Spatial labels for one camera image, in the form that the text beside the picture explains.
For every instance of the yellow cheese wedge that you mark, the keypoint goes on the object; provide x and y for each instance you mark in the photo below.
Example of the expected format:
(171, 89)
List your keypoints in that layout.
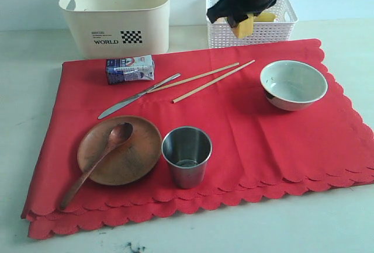
(244, 28)

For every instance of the yellow lemon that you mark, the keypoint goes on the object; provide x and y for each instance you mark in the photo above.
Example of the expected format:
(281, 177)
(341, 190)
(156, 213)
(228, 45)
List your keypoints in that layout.
(265, 17)

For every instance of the white perforated plastic basket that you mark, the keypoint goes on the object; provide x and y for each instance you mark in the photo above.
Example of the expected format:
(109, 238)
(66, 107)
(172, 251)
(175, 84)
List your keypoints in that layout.
(220, 35)

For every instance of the upper wooden chopstick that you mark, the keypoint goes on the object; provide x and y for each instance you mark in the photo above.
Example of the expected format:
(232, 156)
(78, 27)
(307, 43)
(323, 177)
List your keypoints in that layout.
(195, 77)

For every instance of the wooden chopstick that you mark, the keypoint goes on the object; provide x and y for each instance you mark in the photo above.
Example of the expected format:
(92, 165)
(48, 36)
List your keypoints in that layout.
(195, 77)
(200, 88)

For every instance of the lower wooden chopstick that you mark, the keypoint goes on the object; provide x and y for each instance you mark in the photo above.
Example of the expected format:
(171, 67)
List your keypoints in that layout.
(200, 88)

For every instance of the white enamel bowl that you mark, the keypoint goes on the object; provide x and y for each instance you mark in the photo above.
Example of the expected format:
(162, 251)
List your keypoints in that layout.
(292, 85)

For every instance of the blue white milk carton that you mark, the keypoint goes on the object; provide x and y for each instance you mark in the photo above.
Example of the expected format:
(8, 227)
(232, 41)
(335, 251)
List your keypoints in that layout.
(127, 69)

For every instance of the red scalloped tablecloth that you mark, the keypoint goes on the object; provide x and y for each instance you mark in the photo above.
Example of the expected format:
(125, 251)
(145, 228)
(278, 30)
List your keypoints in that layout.
(258, 150)

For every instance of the cream plastic bin WORLD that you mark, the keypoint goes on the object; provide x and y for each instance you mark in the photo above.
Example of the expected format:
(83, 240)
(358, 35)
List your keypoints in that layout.
(118, 28)

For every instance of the stainless steel cup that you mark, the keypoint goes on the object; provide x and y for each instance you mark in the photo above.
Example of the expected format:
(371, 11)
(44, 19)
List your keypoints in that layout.
(187, 150)

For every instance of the silver table knife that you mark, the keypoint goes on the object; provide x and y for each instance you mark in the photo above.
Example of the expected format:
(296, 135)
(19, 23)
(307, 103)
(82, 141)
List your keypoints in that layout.
(131, 99)

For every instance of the dark wooden spoon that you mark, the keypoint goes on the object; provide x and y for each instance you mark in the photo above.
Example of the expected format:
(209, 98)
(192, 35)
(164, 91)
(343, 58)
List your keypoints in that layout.
(117, 136)

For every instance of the round wooden plate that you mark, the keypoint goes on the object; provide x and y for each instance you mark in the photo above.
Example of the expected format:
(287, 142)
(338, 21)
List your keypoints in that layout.
(128, 162)

